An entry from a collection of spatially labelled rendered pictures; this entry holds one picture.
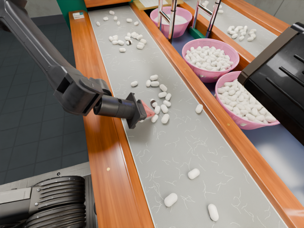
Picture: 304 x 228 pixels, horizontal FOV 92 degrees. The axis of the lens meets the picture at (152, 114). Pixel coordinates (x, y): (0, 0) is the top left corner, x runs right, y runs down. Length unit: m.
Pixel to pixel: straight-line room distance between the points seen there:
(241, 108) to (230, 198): 0.32
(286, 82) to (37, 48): 0.48
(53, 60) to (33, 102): 1.54
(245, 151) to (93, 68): 0.65
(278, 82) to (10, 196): 0.53
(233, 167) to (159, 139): 0.23
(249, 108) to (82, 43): 0.83
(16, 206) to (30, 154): 1.14
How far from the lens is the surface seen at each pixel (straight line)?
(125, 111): 0.42
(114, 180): 0.44
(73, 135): 1.49
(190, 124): 0.54
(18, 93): 2.16
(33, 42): 0.49
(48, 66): 0.43
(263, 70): 0.23
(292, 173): 0.70
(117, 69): 0.73
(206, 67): 0.77
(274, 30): 1.21
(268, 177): 0.53
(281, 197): 0.53
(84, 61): 0.78
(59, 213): 0.46
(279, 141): 0.73
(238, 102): 0.68
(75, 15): 1.18
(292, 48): 0.23
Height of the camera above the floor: 1.19
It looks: 56 degrees down
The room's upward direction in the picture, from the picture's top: straight up
